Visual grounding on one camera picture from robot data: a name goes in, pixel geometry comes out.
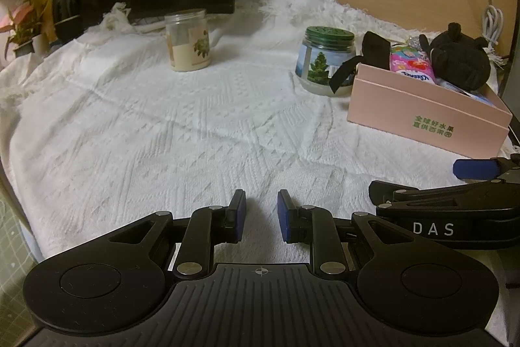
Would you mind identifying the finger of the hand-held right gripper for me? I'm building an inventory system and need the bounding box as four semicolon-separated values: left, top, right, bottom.
452;154;520;183
369;180;520;209

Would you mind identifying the potted plant with pink leaves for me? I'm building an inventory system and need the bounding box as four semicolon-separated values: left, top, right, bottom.
0;0;49;61

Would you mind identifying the black fuzzy pad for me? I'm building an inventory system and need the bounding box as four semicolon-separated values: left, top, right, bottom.
330;32;391;94

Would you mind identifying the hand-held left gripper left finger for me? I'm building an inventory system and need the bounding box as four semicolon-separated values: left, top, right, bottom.
108;188;248;278

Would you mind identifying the clear plastic floral jar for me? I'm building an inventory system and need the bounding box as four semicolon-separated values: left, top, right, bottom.
164;8;212;72

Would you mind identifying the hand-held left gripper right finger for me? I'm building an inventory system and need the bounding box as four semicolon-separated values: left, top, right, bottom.
276;189;411;275

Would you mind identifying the white knitted fringed blanket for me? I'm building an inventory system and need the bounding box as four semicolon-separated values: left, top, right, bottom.
0;0;516;266

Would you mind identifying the black mesh container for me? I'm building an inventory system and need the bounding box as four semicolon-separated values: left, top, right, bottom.
52;0;82;43

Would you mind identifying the green lid glass jar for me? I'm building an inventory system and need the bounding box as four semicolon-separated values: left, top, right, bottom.
296;26;357;96

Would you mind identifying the pink printed tissue pack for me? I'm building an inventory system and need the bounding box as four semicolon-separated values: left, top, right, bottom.
389;44;438;87

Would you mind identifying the green cutting mat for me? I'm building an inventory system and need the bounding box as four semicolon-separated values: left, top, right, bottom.
0;168;39;331

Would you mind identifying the black plush toy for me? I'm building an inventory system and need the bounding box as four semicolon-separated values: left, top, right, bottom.
420;22;492;91

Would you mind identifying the pink cardboard box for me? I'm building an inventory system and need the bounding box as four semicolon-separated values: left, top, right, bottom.
347;62;513;160

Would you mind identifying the computer case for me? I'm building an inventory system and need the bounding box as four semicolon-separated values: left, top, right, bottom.
498;46;520;146

